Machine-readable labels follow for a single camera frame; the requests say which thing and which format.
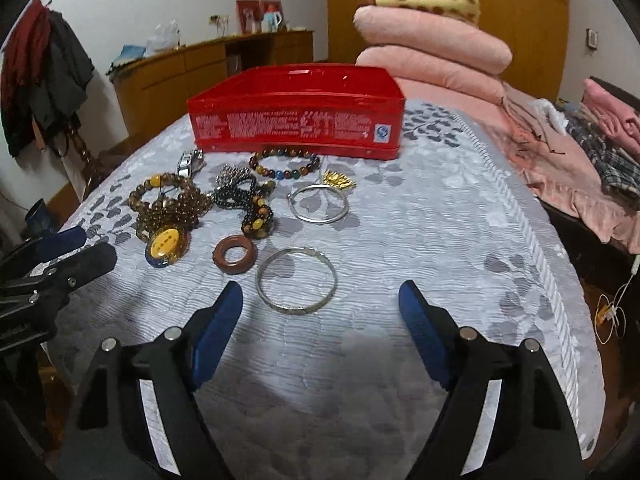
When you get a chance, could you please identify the silver bangle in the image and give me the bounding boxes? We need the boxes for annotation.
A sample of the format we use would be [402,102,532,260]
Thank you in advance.
[255,247,338,315]
[286,184,349,226]

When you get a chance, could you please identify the amber bead necklace with pendant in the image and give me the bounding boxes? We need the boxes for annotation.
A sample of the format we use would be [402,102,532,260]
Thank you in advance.
[134,194,214,269]

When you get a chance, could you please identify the large brown bead bracelet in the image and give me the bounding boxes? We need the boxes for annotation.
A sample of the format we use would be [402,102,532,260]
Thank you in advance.
[127,172,202,221]

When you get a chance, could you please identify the brown stone ring pendant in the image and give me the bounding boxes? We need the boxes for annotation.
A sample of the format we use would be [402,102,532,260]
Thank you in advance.
[213,235,257,274]

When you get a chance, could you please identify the silver wrist watch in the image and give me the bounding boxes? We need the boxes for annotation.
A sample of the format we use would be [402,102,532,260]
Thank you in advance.
[176,148,205,179]

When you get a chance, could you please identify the black bead necklace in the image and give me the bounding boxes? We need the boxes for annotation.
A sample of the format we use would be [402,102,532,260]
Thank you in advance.
[211,176,278,240]

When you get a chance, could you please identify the silver ball chain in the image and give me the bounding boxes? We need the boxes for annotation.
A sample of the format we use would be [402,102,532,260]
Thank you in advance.
[214,164,256,189]

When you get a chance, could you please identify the white grey leaf bedspread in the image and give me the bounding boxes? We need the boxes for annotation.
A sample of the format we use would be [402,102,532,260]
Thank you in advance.
[46,98,606,480]

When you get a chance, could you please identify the hanging dark clothes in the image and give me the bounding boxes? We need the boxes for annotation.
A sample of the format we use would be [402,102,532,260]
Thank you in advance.
[1,0,94,158]

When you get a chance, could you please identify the wooden sideboard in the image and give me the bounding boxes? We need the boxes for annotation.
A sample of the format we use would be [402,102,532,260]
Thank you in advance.
[110,30,314,150]

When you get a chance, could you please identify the blue cloth on sideboard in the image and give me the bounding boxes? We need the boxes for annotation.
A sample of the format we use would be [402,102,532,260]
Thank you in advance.
[106,44,145,75]

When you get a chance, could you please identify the white plastic bag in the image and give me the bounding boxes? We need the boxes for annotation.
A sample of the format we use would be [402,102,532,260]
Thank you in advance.
[144,20,180,58]

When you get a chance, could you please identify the gold pendant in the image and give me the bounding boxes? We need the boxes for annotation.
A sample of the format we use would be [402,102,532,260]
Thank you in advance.
[321,170,356,191]

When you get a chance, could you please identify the red tin box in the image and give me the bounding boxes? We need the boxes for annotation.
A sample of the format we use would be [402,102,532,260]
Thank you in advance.
[186,63,406,160]

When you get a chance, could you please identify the pink bed sheet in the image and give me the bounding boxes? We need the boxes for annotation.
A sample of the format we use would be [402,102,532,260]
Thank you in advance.
[396,78,639,255]

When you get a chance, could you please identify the plaid shirt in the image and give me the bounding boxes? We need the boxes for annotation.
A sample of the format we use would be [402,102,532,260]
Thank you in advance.
[565,112,639,208]

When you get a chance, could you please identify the white kettle red lid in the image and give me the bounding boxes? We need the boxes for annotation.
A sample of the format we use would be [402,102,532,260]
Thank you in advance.
[262,4,283,34]

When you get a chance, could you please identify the folded pink garment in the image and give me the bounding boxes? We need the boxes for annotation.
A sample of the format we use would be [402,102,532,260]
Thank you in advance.
[582,79,639,158]

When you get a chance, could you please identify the lower pink pillow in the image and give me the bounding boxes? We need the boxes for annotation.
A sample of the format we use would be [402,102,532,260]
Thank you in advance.
[356,46,506,105]

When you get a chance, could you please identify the pink pillow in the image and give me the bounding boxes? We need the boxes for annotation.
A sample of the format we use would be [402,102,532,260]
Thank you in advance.
[356,46,506,105]
[354,6,513,75]

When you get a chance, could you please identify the upper pink pillow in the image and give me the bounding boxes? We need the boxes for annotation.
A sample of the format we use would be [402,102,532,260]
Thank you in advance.
[354,6,513,75]

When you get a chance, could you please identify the yellow spotted blanket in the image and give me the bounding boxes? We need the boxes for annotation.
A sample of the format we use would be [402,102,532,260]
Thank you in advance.
[372,0,480,25]

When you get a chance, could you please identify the wooden wardrobe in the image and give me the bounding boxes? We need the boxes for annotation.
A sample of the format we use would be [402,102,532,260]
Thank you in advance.
[326,0,568,101]

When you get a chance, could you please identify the white cable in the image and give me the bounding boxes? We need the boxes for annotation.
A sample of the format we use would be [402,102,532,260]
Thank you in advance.
[593,253,640,346]

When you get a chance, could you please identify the multicolour bead bracelet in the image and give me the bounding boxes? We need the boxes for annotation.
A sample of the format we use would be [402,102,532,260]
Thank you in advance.
[247,146,322,181]

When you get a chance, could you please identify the wall power socket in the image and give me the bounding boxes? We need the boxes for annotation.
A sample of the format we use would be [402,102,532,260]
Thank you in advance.
[209,14,229,38]

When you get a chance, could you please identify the red picture frame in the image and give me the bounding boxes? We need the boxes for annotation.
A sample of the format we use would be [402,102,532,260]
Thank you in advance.
[235,0,285,35]

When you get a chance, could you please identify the wall switch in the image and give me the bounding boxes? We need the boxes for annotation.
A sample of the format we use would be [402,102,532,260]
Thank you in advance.
[586,28,599,51]

